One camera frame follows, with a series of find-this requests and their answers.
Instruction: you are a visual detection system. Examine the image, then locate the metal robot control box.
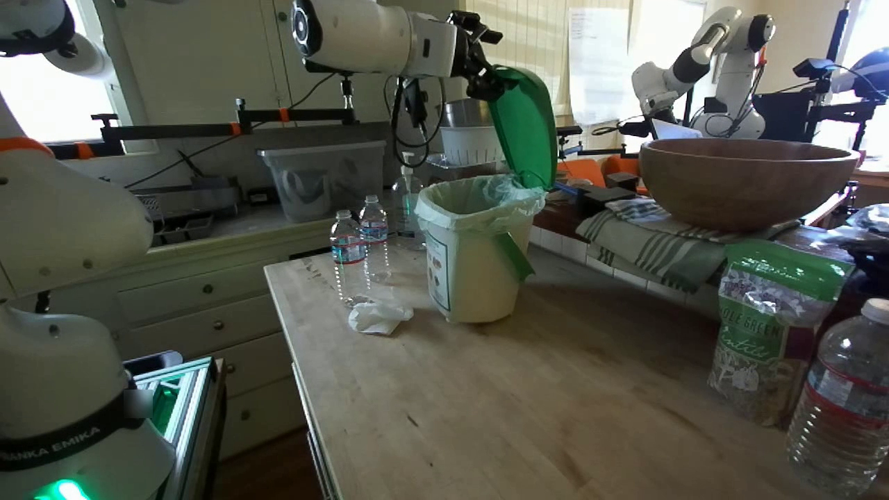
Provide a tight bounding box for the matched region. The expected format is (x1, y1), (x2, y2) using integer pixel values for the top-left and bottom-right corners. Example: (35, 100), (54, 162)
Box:
(122, 348), (232, 500)

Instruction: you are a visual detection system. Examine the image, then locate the clear pump sanitizer bottle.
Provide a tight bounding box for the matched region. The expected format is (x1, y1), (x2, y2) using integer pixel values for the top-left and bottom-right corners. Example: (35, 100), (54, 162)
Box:
(396, 151), (425, 237)

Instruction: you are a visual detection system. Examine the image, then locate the grey striped kitchen towel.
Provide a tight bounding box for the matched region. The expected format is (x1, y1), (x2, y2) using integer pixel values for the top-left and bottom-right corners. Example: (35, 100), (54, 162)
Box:
(575, 194), (738, 294)

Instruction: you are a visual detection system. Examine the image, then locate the green plastic bin lid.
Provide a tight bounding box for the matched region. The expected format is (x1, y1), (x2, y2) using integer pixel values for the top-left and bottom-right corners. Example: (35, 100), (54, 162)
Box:
(486, 64), (562, 194)

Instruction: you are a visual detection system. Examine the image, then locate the cream drawer cabinet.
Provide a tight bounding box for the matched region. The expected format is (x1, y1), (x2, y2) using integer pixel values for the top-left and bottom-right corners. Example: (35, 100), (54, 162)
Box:
(37, 218), (336, 461)

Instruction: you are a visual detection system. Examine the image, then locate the round white wall fixture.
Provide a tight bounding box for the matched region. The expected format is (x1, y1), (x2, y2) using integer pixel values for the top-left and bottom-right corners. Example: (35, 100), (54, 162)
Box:
(54, 33), (111, 82)

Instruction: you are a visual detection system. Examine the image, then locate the clear plastic storage tub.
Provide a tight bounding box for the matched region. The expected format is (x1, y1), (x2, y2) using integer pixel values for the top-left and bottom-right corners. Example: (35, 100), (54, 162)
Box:
(258, 139), (392, 226)

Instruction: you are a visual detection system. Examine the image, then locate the large clear water bottle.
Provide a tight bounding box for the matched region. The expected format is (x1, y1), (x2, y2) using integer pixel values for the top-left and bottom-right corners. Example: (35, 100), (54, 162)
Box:
(783, 294), (889, 500)

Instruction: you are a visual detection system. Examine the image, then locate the black mounting rail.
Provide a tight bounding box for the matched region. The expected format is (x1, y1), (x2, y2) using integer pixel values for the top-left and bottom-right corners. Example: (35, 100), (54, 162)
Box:
(46, 94), (361, 162)

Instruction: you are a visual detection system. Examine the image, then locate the stainless steel mixing bowl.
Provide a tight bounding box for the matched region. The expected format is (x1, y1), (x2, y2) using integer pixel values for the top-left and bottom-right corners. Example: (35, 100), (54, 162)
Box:
(442, 94), (496, 132)

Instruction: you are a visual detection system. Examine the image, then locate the small clear water bottle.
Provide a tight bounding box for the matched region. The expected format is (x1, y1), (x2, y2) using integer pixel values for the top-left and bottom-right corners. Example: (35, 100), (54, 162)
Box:
(357, 192), (396, 287)
(328, 208), (374, 307)

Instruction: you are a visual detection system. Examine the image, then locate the white paper sheet on wall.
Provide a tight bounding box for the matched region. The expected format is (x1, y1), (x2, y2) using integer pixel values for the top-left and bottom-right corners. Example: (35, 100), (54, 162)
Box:
(567, 10), (637, 103)

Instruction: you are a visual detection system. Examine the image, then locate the orange cloth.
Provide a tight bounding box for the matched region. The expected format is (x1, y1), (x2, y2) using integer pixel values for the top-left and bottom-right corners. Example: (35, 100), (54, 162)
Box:
(553, 153), (646, 190)

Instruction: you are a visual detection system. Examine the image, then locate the white ribbed container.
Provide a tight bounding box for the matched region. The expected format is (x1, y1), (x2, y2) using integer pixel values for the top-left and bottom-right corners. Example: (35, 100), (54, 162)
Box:
(436, 123), (508, 171)

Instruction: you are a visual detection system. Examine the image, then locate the large wooden bowl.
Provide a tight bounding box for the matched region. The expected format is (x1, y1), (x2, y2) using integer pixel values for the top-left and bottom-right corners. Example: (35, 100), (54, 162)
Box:
(637, 136), (867, 237)

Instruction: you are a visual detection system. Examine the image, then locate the blue padded object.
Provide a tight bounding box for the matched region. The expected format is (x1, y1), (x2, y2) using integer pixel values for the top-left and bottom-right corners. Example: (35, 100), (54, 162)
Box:
(792, 48), (889, 105)

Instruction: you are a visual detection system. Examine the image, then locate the white compost bin with label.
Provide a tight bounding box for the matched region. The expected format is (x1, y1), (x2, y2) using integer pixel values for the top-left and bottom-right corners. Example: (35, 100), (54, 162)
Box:
(415, 207), (542, 329)

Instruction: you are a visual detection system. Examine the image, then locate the crumpled white tissue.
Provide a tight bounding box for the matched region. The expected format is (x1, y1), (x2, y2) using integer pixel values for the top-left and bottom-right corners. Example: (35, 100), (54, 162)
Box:
(344, 297), (417, 340)

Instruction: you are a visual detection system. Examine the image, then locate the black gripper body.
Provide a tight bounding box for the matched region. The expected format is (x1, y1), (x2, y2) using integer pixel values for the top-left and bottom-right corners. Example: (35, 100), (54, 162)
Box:
(447, 26), (496, 82)

